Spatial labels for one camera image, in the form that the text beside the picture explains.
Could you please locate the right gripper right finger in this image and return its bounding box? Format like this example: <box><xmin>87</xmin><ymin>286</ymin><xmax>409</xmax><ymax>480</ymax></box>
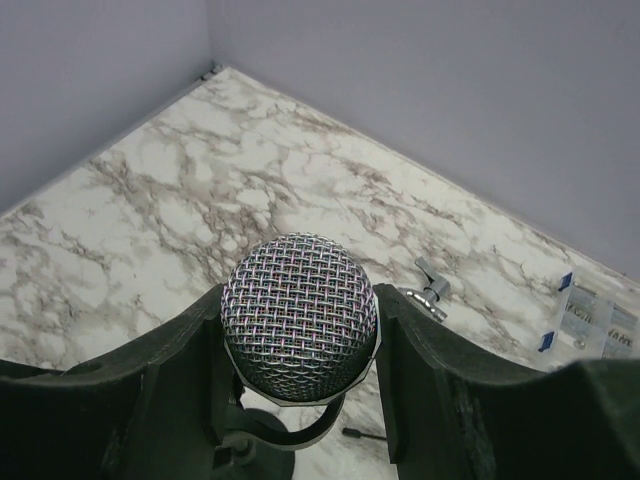
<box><xmin>375</xmin><ymin>284</ymin><xmax>639</xmax><ymax>479</ymax></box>

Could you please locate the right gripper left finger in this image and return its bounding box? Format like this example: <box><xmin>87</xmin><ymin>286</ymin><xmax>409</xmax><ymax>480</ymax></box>
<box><xmin>1</xmin><ymin>286</ymin><xmax>232</xmax><ymax>479</ymax></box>

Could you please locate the black round-base mic stand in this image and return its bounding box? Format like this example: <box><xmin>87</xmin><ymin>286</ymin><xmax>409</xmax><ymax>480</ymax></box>
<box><xmin>211</xmin><ymin>375</ymin><xmax>345</xmax><ymax>479</ymax></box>

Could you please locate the grey mesh microphone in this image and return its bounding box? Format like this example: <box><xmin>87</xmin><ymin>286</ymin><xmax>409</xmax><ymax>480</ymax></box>
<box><xmin>220</xmin><ymin>233</ymin><xmax>381</xmax><ymax>406</ymax></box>

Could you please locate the chrome faucet tap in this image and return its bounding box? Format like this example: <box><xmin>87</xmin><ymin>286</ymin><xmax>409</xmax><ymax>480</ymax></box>
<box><xmin>399</xmin><ymin>257</ymin><xmax>451</xmax><ymax>323</ymax></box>

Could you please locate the clear plastic screw box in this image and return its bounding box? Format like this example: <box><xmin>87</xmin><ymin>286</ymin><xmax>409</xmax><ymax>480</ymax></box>
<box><xmin>537</xmin><ymin>267</ymin><xmax>639</xmax><ymax>362</ymax></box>

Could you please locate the black tripod shock-mount stand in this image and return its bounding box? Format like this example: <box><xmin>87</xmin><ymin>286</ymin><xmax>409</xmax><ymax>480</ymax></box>
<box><xmin>341</xmin><ymin>427</ymin><xmax>386</xmax><ymax>442</ymax></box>

